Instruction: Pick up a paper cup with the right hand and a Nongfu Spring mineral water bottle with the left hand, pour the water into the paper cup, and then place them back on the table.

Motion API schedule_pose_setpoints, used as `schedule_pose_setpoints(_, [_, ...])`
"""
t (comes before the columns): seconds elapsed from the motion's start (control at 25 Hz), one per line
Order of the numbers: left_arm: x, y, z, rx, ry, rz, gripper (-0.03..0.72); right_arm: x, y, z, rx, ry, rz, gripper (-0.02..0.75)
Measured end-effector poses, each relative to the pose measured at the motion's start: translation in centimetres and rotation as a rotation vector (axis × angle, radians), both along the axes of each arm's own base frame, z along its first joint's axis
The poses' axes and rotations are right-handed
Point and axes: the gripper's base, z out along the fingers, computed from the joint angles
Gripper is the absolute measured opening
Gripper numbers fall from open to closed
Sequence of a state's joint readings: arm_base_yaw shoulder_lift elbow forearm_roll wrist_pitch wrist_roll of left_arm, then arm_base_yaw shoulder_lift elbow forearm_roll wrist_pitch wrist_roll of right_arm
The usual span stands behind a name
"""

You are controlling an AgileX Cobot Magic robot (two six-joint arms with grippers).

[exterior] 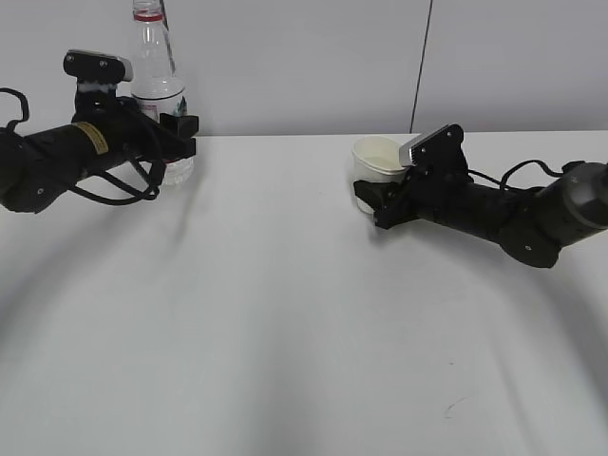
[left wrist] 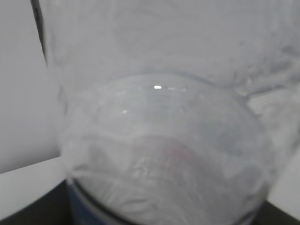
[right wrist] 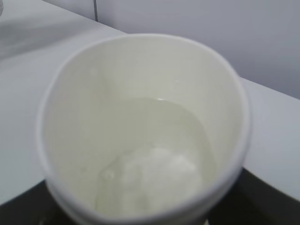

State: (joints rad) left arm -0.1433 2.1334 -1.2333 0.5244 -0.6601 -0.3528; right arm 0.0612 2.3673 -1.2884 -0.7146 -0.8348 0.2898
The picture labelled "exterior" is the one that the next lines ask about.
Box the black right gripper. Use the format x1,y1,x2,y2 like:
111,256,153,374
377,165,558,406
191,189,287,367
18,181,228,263
353,167,475,230

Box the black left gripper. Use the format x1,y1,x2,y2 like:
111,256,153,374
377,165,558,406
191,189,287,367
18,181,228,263
72,91,198,163

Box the white paper cup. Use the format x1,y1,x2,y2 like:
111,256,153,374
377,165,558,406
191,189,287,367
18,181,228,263
351,135,412,215

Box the clear plastic water bottle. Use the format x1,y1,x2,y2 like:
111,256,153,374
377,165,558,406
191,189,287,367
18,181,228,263
130,0,195,187

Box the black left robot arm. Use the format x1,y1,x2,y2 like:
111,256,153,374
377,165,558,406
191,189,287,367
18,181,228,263
1,91,200,214

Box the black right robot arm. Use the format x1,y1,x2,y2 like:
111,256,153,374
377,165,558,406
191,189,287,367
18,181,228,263
353,161,607,268

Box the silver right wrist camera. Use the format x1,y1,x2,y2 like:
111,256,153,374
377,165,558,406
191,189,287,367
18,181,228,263
398,123,467,170

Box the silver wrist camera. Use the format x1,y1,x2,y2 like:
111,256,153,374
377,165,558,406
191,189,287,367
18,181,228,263
398,123,467,170
63,49,133,85

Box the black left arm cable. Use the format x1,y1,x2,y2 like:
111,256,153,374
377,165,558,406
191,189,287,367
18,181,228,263
0,87,165,206

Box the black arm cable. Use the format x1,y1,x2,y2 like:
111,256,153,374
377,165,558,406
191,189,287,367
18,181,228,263
467,160,566,191
0,87,165,206

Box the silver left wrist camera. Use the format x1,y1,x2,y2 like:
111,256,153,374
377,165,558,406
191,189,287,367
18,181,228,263
63,49,133,85

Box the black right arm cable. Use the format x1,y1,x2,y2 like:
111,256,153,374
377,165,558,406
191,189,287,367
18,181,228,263
467,160,566,191

